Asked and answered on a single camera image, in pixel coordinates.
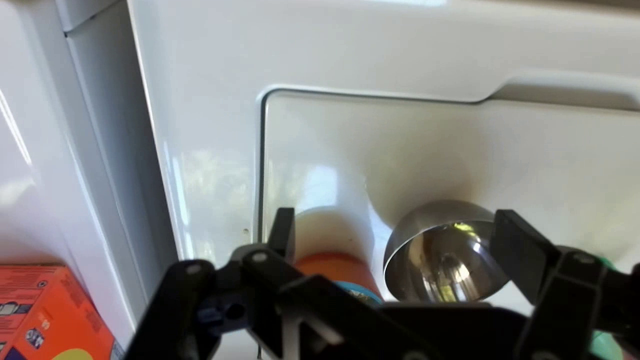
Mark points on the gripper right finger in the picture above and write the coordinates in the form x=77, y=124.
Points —
x=565, y=285

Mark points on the white washing machine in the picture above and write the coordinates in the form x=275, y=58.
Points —
x=210, y=100

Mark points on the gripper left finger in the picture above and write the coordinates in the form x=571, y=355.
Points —
x=260, y=280

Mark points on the white washing machine lid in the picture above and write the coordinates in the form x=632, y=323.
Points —
x=400, y=150

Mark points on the orange cardboard box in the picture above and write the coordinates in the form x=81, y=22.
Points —
x=45, y=315

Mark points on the white appliance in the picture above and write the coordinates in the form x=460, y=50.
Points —
x=30, y=150

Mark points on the silver metal bowl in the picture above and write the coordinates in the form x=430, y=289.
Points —
x=440, y=260

